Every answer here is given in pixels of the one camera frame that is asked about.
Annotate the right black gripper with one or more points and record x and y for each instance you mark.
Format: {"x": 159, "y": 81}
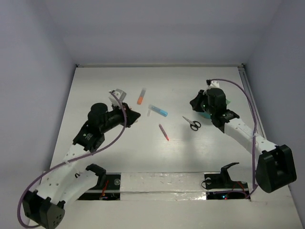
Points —
{"x": 196, "y": 101}

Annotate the teal round organizer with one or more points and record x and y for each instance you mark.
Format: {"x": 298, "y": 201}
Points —
{"x": 205, "y": 115}

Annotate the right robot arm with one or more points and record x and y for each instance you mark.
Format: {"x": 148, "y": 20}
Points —
{"x": 273, "y": 165}

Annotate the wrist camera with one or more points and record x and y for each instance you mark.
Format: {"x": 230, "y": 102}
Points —
{"x": 212, "y": 84}
{"x": 119, "y": 94}

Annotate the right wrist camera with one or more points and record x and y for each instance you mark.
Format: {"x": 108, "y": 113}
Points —
{"x": 212, "y": 84}

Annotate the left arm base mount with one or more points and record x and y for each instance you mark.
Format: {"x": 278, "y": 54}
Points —
{"x": 107, "y": 189}

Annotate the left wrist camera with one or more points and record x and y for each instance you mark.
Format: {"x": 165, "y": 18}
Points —
{"x": 119, "y": 94}

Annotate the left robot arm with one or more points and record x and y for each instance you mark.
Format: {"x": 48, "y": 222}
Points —
{"x": 67, "y": 181}

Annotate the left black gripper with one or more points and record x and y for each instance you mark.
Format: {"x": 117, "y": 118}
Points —
{"x": 126, "y": 114}

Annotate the purple pen red tip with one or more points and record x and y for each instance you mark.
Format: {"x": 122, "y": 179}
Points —
{"x": 163, "y": 132}

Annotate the blue highlighter marker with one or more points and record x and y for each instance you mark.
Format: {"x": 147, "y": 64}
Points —
{"x": 158, "y": 110}

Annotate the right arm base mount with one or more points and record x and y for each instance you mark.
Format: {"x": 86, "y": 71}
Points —
{"x": 220, "y": 186}

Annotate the orange highlighter marker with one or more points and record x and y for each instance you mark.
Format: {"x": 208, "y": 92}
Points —
{"x": 141, "y": 96}

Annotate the black handled scissors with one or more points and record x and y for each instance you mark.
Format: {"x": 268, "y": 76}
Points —
{"x": 194, "y": 125}

